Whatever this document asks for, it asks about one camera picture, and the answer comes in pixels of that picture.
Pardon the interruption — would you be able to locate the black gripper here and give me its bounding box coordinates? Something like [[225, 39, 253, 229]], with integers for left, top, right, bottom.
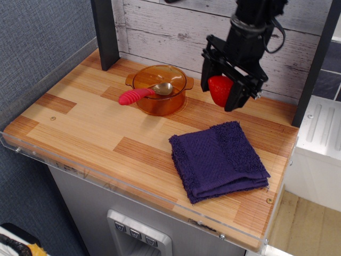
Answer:
[[201, 18, 274, 112]]

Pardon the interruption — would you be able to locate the red toy strawberry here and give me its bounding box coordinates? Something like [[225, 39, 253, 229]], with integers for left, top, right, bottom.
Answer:
[[208, 75, 234, 107]]

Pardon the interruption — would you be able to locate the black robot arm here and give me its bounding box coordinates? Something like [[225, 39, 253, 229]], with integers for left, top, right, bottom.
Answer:
[[201, 1, 287, 111]]

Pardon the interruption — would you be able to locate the purple folded cloth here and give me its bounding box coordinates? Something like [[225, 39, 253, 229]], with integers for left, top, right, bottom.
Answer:
[[169, 121, 270, 204]]

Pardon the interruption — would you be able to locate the amber glass pot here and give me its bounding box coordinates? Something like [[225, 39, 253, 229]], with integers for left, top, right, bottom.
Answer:
[[125, 65, 194, 116]]

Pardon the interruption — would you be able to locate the white toy sink counter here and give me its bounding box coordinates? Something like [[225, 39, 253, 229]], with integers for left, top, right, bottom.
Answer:
[[284, 96, 340, 211]]

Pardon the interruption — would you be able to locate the grey toy fridge cabinet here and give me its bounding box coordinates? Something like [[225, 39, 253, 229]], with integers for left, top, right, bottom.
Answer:
[[50, 166, 246, 255]]

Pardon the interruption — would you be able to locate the silver dispenser button panel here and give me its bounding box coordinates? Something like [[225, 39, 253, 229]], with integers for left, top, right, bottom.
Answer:
[[107, 210, 173, 255]]

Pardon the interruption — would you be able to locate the yellow object at corner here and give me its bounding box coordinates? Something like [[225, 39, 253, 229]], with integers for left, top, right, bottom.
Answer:
[[27, 244, 48, 256]]

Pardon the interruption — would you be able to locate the spoon with red handle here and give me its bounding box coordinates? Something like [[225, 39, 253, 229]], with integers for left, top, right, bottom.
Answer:
[[118, 83, 173, 106]]

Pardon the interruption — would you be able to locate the dark right shelf post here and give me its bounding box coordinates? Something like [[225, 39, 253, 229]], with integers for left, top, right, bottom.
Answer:
[[292, 0, 340, 127]]

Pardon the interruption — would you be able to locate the dark shelf post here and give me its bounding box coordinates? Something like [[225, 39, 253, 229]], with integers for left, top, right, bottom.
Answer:
[[292, 0, 340, 127], [91, 0, 120, 71]]

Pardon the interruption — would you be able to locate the dark left shelf post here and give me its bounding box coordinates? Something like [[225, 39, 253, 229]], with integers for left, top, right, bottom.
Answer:
[[91, 0, 120, 71]]

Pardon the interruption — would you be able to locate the black braided cable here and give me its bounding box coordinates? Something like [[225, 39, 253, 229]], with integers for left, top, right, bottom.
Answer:
[[0, 233, 34, 256]]

